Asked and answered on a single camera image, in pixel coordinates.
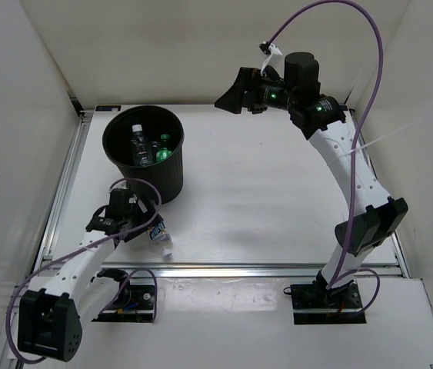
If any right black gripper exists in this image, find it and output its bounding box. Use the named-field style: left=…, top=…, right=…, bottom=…
left=215, top=68, right=298, bottom=115

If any clear bottle white blue label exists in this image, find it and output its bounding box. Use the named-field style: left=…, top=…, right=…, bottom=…
left=147, top=215, right=172, bottom=259

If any green plastic soda bottle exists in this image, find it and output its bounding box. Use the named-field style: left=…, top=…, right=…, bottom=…
left=155, top=134, right=173, bottom=162

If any clear unlabelled plastic bottle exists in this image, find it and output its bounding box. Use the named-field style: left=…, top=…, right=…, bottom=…
left=130, top=125, right=155, bottom=168

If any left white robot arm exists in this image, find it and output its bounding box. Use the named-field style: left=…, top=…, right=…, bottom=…
left=14, top=188, right=163, bottom=364

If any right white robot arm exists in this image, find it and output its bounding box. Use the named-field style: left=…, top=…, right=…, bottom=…
left=215, top=52, right=408, bottom=308

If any black plastic waste bin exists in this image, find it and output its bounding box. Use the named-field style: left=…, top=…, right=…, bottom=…
left=102, top=105, right=185, bottom=204

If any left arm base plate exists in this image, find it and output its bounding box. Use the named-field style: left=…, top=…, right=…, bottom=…
left=93, top=278, right=158, bottom=324

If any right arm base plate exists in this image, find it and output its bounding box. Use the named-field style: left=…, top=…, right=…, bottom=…
left=283, top=281, right=366, bottom=325

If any aluminium table frame rail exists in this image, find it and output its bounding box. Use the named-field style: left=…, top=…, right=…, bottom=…
left=0, top=103, right=433, bottom=369

